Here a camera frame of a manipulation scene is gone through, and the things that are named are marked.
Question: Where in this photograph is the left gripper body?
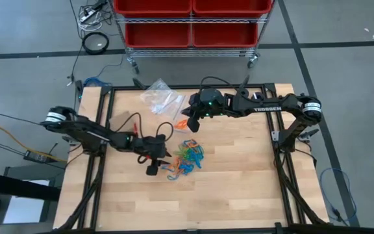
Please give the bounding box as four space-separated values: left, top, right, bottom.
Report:
131 133 168 161

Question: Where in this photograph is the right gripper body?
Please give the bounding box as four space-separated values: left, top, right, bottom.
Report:
189 87 230 118

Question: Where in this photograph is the small cardboard box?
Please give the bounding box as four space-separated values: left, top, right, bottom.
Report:
108 110 140 136

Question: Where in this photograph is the red plastic storage bin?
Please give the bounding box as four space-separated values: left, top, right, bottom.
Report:
192 21 259 49
192 0 273 18
123 21 192 49
113 0 193 18

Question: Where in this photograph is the black clamp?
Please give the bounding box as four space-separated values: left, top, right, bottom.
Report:
61 135 77 146
299 128 320 144

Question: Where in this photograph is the black power adapter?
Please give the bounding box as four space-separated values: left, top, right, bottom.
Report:
23 149 58 164

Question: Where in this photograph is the grey metal stand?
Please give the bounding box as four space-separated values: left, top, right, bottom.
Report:
0 164 65 234

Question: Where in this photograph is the black beam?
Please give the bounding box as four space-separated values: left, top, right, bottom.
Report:
0 170 62 203

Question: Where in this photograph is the white power strip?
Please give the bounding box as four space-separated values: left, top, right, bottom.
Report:
79 8 97 23

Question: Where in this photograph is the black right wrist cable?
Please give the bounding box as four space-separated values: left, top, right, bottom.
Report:
199 75 240 94

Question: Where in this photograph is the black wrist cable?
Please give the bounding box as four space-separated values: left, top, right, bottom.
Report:
155 122 175 143
199 75 240 94

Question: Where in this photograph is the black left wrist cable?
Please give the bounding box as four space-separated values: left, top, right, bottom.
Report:
155 122 175 143

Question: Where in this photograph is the black triangular frame brace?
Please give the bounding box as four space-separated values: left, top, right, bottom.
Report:
240 74 252 89
132 77 147 90

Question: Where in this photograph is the chrome wire shelving rack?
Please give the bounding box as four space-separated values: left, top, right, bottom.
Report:
108 0 276 75

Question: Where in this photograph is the blue coiled cable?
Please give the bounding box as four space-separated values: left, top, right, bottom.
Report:
82 76 112 88

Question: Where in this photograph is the black floor cable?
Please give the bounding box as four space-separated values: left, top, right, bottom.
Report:
0 111 44 126
0 138 25 157
66 0 84 87

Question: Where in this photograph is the black coiled cable ring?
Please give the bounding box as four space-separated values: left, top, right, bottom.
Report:
81 31 110 55

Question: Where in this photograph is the white cable bundle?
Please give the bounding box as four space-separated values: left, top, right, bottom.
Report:
77 6 105 33

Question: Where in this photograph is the yellow floor cable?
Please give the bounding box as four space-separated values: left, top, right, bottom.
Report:
0 121 68 163

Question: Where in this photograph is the blue floor cable loop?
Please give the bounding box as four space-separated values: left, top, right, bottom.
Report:
318 166 359 227

